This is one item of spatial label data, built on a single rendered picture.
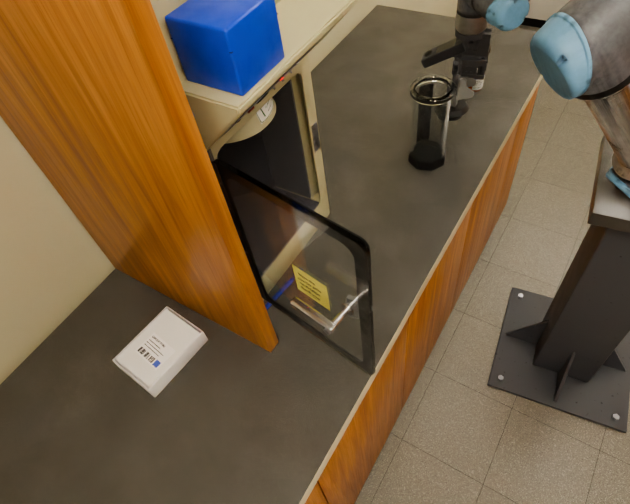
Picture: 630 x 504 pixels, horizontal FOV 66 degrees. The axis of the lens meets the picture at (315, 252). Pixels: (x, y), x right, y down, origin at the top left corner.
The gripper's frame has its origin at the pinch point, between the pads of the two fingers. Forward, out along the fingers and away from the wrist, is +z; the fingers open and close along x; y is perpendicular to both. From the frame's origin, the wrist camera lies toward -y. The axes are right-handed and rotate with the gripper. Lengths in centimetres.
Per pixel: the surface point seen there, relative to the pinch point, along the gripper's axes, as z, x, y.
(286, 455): 9, -100, -16
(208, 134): -41, -72, -29
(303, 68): -34, -42, -25
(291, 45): -48, -59, -20
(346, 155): 9.1, -17.7, -26.6
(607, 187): 9.3, -18.5, 40.7
